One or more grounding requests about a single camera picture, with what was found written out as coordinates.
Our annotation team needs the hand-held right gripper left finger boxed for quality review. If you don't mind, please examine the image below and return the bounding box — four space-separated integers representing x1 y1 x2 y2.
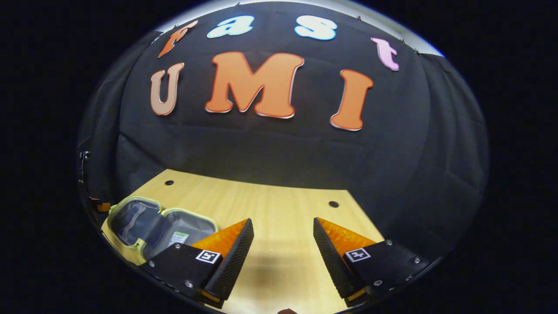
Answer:
140 218 255 309

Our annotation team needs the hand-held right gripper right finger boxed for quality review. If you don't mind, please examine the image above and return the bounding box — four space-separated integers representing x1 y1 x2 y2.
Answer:
313 217 431 307

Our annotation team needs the pale yellow suitcase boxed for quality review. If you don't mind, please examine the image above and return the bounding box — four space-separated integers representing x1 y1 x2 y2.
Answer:
106 195 219 264

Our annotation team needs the row of backdrop clips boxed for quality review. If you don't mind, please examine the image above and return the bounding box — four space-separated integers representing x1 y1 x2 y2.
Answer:
153 2 421 55

